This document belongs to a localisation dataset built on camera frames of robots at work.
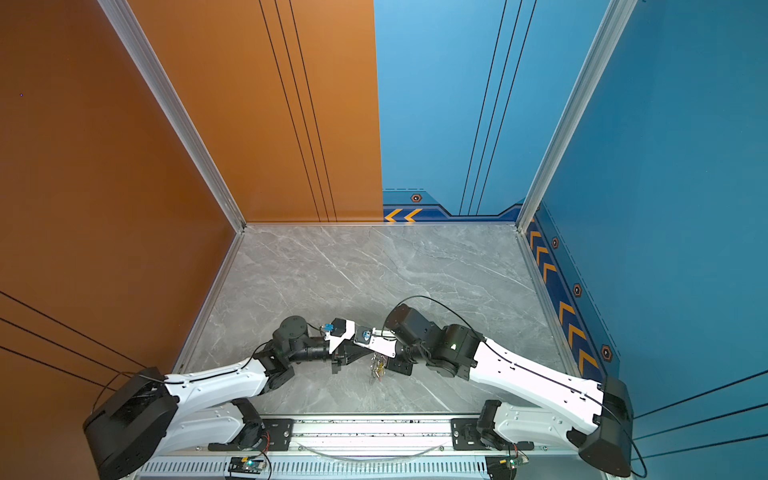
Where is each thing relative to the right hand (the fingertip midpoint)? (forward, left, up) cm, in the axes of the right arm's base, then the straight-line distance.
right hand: (379, 345), depth 71 cm
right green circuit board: (-22, -29, -19) cm, 41 cm away
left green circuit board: (-22, +34, -18) cm, 44 cm away
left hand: (+1, +2, -1) cm, 2 cm away
